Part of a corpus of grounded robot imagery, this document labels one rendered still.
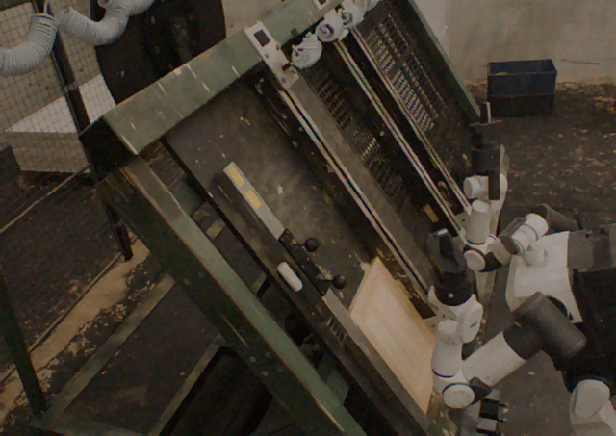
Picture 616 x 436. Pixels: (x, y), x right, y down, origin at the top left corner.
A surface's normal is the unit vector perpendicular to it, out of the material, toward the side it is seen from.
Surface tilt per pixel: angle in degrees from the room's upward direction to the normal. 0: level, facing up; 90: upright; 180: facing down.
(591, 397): 90
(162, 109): 59
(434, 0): 90
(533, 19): 90
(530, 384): 0
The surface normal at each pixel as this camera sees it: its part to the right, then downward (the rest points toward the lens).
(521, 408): -0.11, -0.84
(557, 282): -0.59, -0.26
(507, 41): -0.28, 0.53
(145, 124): 0.74, -0.35
